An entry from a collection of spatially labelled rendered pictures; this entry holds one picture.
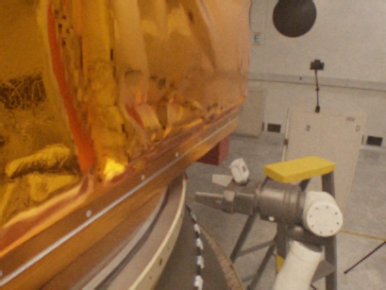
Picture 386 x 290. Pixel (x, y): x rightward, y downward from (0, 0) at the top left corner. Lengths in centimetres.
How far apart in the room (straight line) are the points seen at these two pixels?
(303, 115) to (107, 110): 325
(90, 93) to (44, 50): 9
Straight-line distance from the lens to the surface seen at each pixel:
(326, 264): 185
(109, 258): 47
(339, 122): 358
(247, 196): 56
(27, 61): 32
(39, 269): 44
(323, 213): 54
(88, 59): 39
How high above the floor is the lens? 205
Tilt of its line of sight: 18 degrees down
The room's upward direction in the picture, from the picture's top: 1 degrees clockwise
